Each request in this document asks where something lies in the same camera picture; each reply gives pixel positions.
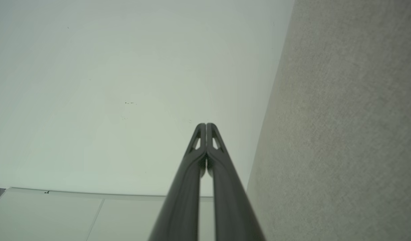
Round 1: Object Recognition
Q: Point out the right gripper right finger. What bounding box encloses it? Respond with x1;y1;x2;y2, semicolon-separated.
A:
207;123;266;241

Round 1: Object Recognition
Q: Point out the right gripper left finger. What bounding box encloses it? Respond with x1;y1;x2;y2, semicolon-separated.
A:
148;123;207;241

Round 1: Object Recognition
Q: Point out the grey fabric sofa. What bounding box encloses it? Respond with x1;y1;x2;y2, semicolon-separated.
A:
247;0;411;241

